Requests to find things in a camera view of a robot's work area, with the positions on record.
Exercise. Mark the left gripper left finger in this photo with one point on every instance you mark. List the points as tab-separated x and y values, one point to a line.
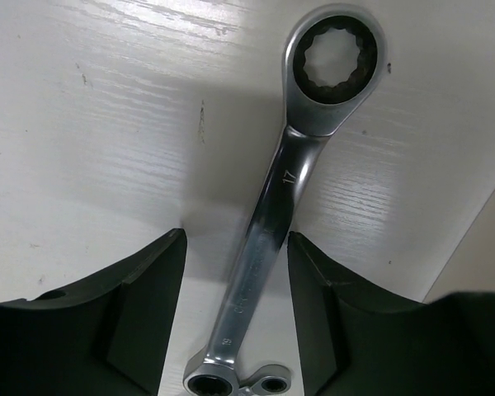
106	334

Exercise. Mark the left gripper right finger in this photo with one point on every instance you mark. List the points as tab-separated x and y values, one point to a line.
356	338

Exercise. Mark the long silver ratchet wrench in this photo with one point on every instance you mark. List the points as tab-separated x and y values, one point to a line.
313	114

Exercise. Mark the white drawer cabinet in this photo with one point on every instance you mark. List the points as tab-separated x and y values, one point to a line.
472	265

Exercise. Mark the short silver combination wrench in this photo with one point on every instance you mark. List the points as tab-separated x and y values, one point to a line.
270	379

